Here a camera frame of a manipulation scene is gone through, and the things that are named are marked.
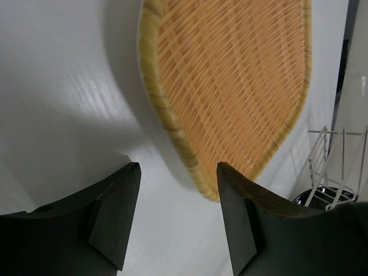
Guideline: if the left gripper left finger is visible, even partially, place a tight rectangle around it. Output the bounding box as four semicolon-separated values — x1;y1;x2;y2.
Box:
1;162;141;275

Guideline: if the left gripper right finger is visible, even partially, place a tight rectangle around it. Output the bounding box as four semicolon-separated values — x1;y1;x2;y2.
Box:
217;162;367;275

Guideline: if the woven bamboo square tray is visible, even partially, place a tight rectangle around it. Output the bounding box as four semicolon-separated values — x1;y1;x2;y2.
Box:
137;1;312;202

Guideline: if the metal wire dish rack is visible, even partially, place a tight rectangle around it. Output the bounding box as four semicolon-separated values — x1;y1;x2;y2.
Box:
289;126;367;211

